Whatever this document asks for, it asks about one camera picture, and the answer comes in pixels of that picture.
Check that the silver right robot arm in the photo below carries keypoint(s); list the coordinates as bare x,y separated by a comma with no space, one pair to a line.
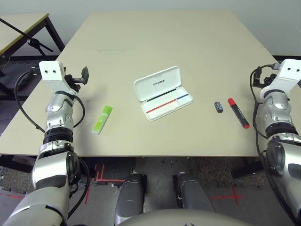
277,110

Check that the dark foam floor mat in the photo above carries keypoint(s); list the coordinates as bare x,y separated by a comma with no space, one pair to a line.
14,70

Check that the dark patterned eraser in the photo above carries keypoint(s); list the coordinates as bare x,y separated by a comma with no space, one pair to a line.
218,107

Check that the grey robot leg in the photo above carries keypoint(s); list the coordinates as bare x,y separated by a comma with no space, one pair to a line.
192,195
129,200

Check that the green highlighter pen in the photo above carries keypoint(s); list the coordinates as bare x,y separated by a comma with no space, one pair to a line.
102,120

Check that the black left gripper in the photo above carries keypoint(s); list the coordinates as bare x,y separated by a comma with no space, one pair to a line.
74,82

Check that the grey robot right leg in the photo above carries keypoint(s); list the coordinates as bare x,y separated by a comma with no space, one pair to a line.
192,195

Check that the black tripod stand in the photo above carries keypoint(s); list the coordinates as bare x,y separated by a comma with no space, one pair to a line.
33,42

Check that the beige side table black frame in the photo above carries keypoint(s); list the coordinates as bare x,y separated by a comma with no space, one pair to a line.
18,26

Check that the black marker with red cap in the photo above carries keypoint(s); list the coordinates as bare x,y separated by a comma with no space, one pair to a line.
238,113

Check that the grey robot left leg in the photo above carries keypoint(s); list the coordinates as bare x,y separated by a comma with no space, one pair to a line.
129,200

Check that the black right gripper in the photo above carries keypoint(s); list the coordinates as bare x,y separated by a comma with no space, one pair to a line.
268,81

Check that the white plastic pencil case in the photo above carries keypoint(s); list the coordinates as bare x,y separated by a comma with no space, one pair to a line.
160,82

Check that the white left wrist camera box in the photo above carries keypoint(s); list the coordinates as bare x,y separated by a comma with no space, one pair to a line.
50,70

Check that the black table foot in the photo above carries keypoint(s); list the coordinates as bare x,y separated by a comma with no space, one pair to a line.
244,171

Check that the grey robot torso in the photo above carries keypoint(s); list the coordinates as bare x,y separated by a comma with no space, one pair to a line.
176,219

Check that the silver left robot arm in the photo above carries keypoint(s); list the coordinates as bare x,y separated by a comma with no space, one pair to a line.
54,164

